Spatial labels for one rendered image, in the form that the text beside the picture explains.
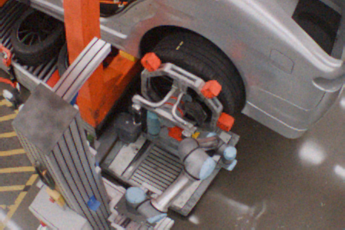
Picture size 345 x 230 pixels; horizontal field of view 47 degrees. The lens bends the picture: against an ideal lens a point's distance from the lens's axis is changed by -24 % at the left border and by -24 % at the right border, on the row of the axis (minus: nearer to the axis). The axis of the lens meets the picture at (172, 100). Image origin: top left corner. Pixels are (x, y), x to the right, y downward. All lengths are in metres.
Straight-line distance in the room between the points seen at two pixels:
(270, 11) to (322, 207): 2.09
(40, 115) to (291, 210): 2.63
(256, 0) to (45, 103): 1.34
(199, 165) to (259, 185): 1.48
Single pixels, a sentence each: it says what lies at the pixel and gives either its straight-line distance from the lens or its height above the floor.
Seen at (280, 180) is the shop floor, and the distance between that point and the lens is 3.99.
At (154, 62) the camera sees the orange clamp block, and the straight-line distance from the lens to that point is 3.06.
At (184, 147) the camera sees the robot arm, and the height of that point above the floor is 1.28.
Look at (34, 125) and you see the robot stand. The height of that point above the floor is 2.03.
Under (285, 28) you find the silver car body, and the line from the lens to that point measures 2.60.
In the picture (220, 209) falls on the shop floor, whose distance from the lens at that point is 3.80.
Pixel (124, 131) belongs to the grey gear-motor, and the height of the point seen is 0.38.
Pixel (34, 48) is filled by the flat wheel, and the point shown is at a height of 0.51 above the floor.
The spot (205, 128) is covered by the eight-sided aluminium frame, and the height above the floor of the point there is 0.72.
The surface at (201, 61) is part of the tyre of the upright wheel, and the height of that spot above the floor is 1.17.
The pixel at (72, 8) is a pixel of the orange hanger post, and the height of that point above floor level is 1.78.
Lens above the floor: 3.57
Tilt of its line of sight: 58 degrees down
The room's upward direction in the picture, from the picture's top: 4 degrees clockwise
